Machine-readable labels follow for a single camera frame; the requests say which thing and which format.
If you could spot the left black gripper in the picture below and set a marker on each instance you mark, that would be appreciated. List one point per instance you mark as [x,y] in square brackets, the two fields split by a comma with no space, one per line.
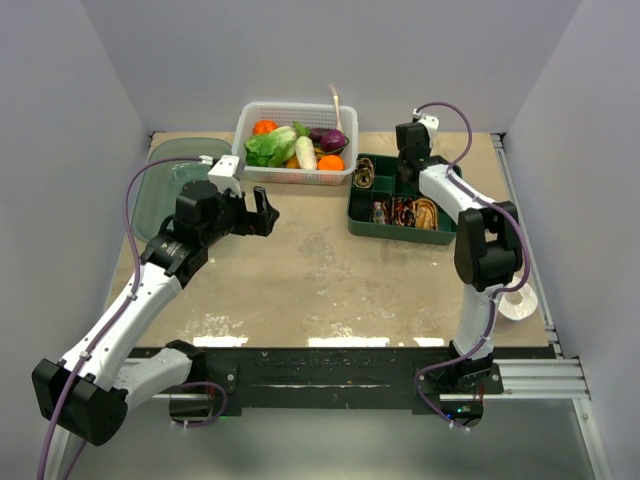
[265,214]

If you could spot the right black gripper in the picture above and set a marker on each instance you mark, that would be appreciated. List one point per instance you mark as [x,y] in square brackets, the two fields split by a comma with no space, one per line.
[399,159]

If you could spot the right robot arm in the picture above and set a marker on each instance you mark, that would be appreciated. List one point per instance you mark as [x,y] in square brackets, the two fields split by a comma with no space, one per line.
[488,246]

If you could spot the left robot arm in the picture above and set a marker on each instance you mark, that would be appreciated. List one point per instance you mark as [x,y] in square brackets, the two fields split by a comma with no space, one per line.
[84,392]

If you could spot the paper tape roll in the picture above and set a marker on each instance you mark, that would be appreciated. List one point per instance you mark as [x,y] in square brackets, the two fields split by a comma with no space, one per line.
[519,305]

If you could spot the green compartment tray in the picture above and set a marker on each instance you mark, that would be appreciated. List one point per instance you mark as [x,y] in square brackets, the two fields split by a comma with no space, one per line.
[386,186]

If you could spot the brown patterned rolled tie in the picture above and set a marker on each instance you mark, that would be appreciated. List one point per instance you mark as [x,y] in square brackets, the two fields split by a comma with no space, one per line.
[364,173]

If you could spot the green lettuce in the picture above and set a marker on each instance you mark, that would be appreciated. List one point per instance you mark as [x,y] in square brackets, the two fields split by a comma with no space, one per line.
[273,149]

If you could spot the red patterned rolled tie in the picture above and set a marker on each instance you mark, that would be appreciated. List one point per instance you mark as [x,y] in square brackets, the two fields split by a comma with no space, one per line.
[402,212]

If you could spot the gold rolled tie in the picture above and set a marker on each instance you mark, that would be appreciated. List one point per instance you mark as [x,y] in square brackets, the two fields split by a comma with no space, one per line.
[425,214]

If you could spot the white radish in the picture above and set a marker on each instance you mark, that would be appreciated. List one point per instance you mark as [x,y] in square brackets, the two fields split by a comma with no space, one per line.
[305,153]

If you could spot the purple onion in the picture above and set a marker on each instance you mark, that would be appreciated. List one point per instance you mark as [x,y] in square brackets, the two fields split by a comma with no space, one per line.
[332,140]

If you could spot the orange fruit front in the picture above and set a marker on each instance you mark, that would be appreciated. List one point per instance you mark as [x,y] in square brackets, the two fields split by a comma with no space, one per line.
[330,163]

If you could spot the colourful rolled tie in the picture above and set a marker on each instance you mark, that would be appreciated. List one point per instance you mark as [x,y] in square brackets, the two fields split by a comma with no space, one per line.
[380,213]

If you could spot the garlic stalk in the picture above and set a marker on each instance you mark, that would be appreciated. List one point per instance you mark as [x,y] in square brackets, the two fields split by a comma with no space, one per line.
[336,103]

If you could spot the orange pepper back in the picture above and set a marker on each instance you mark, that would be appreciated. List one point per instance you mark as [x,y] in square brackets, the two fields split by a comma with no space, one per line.
[263,127]

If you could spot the white perforated basket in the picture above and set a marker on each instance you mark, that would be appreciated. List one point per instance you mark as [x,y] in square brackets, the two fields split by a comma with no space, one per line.
[303,117]

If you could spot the clear teal plastic container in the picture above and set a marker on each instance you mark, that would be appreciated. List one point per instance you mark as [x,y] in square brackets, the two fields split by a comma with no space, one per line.
[161,184]

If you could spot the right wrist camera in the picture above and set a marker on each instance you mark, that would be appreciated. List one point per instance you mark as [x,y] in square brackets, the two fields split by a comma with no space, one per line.
[430,122]

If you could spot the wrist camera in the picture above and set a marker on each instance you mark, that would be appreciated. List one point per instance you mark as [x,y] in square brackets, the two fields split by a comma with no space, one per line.
[430,122]
[225,173]

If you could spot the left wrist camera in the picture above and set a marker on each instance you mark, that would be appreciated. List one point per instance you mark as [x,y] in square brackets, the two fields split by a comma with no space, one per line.
[225,173]

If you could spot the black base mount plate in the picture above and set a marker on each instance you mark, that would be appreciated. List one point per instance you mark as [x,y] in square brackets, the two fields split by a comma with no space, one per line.
[405,378]

